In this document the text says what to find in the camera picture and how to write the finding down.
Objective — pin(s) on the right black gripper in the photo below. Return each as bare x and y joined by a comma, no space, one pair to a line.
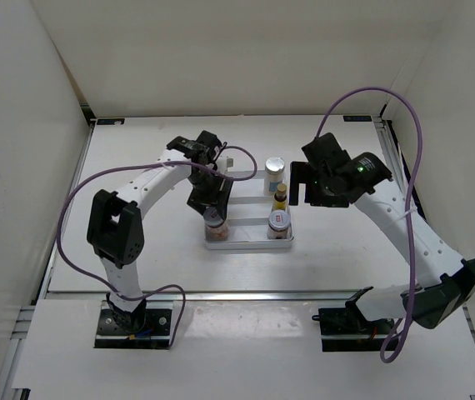
309,183

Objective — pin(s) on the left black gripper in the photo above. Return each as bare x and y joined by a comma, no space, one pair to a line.
211,198

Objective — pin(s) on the tall jar silver lid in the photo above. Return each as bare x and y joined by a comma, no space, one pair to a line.
274,168

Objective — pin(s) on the small yellow bottle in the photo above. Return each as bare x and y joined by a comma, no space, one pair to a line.
280,198

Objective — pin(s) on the short jar red label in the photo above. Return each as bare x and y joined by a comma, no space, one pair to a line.
278,225
216,227

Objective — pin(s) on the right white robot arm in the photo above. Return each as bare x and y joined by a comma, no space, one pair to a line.
440,280

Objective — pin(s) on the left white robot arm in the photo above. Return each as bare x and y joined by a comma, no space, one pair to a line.
115,229

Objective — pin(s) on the white divided tray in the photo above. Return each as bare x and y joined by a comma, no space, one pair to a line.
248,213

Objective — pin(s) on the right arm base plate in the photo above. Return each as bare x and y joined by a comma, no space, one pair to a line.
342,333

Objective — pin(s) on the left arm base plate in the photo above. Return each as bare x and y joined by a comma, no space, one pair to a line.
150,330

